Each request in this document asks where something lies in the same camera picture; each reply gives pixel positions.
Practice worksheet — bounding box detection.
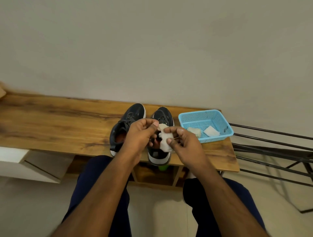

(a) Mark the person's right hand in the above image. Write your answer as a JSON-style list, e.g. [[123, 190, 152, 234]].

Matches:
[[163, 126, 208, 171]]

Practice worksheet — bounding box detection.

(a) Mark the person's left hand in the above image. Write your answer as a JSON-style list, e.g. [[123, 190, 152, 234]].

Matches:
[[117, 118, 160, 161]]

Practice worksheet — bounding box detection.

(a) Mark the used wipe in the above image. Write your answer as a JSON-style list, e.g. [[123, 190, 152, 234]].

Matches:
[[187, 127, 202, 138]]

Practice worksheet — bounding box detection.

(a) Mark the black metal shoe rack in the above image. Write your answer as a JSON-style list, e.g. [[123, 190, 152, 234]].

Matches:
[[229, 123, 313, 214]]

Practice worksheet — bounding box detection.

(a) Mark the person's left forearm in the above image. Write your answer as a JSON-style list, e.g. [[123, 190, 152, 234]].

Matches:
[[52, 151, 142, 237]]

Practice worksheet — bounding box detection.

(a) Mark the person's right forearm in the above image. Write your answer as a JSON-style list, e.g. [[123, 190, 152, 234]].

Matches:
[[186, 161, 269, 237]]

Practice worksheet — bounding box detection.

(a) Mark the blue plastic basket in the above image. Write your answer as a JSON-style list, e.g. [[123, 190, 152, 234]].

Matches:
[[178, 109, 234, 144]]

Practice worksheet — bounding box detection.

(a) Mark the wooden table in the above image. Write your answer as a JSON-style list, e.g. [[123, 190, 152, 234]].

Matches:
[[0, 88, 240, 188]]

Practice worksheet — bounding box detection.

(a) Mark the white drawer unit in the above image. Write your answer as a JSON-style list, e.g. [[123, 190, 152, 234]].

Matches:
[[0, 146, 74, 184]]

